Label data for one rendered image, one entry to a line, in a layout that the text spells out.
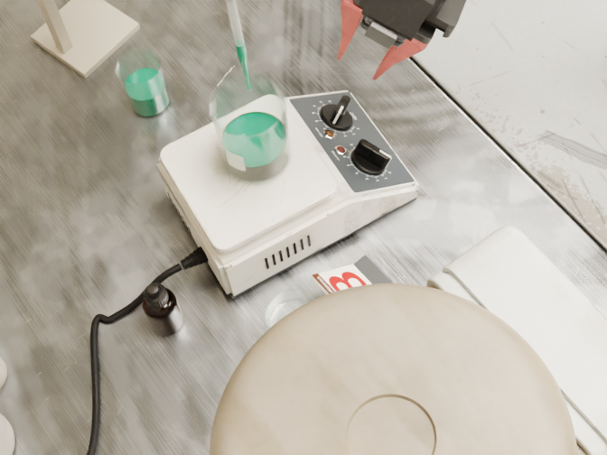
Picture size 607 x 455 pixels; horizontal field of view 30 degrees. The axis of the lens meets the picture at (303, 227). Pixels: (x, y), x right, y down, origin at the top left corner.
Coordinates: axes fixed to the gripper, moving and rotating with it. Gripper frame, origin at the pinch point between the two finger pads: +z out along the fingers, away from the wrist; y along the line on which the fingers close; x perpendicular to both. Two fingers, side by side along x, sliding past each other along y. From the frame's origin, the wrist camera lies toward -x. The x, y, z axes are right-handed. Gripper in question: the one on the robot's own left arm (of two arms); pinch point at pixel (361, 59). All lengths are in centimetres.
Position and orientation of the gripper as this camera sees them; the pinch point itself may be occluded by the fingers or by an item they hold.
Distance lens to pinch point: 99.6
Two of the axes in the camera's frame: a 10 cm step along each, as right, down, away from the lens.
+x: 2.9, -6.1, 7.3
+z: -3.9, 6.3, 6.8
